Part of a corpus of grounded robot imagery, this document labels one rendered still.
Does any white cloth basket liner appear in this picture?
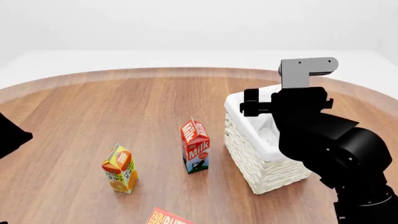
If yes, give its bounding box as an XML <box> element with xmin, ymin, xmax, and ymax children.
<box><xmin>224</xmin><ymin>84</ymin><xmax>289</xmax><ymax>162</ymax></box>

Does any white wicker basket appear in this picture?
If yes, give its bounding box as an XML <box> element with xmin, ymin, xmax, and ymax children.
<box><xmin>224</xmin><ymin>84</ymin><xmax>313</xmax><ymax>195</ymax></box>

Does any red butter box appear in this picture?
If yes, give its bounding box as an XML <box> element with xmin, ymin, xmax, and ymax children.
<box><xmin>145</xmin><ymin>207</ymin><xmax>195</xmax><ymax>224</ymax></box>

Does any red milk carton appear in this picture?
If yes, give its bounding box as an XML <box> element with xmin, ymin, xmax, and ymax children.
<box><xmin>180</xmin><ymin>116</ymin><xmax>211</xmax><ymax>175</ymax></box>

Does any orange juice carton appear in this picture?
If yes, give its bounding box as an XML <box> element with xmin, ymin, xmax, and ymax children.
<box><xmin>101</xmin><ymin>142</ymin><xmax>139</xmax><ymax>195</ymax></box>

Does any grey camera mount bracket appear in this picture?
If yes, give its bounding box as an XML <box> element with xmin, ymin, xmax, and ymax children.
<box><xmin>278</xmin><ymin>57</ymin><xmax>339</xmax><ymax>90</ymax></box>

